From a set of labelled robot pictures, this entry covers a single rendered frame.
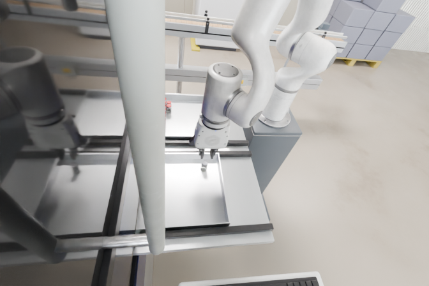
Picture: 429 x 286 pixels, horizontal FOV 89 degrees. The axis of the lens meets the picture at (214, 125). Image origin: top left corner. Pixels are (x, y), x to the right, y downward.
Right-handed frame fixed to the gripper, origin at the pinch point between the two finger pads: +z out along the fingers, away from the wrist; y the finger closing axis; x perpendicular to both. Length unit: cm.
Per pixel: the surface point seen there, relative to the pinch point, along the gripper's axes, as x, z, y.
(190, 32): 116, 11, 1
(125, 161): -18.4, -21.8, -20.4
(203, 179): -3.7, 10.9, 0.0
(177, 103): 36.9, 10.9, -8.9
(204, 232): -22.1, 9.2, -1.6
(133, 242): -33.1, -23.4, -17.0
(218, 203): -13.1, 10.9, 3.9
